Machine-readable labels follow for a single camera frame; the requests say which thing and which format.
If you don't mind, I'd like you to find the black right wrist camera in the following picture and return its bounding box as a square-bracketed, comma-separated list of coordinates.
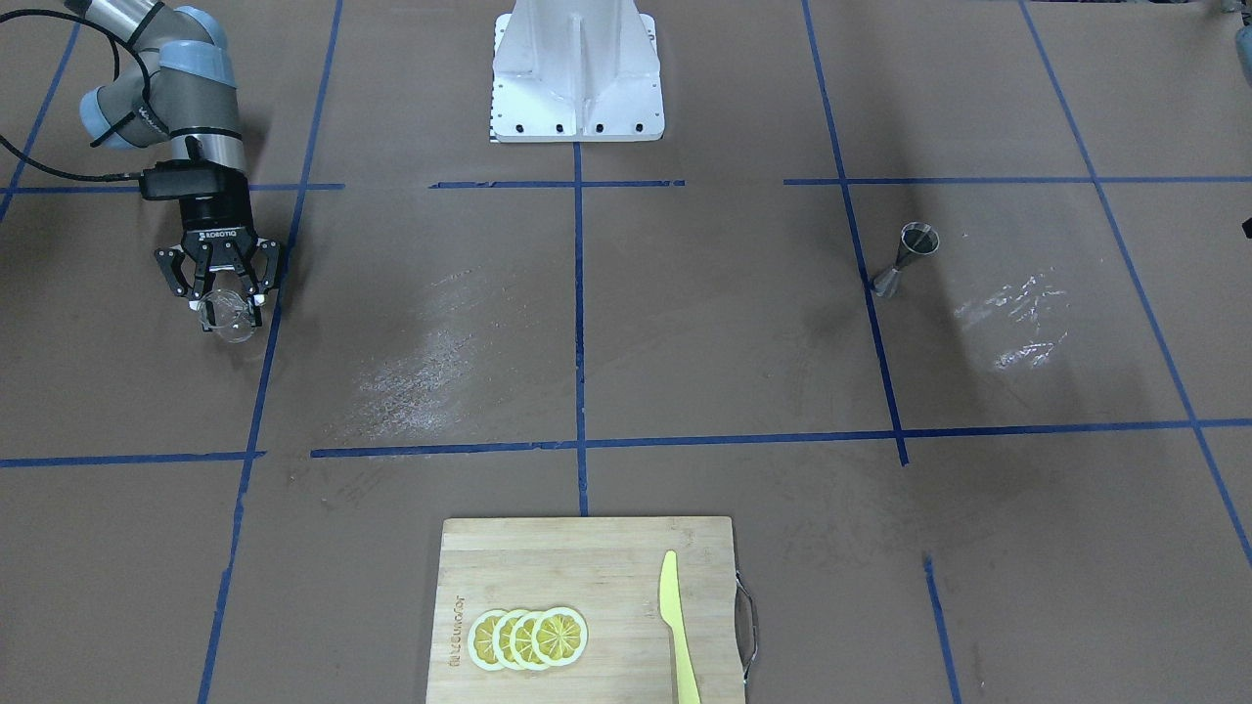
[138, 160, 225, 200]

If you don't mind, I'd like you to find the steel jigger measuring cup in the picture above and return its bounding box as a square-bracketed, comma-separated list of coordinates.
[871, 220, 942, 298]

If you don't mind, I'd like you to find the bamboo cutting board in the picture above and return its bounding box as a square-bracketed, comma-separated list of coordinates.
[424, 516, 747, 703]

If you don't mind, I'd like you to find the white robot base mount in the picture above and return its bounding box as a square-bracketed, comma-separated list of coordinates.
[490, 1, 666, 144]

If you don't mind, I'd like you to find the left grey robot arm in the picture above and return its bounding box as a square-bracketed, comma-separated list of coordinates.
[1234, 23, 1252, 86]

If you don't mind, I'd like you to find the small glass beaker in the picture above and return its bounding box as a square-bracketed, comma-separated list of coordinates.
[200, 288, 262, 344]

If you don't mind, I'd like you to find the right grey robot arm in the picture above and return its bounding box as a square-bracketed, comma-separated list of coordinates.
[68, 1, 282, 332]

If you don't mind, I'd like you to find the yellow plastic knife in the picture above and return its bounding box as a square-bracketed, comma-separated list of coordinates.
[659, 550, 701, 703]

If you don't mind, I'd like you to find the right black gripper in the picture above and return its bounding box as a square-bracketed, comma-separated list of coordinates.
[153, 167, 285, 329]

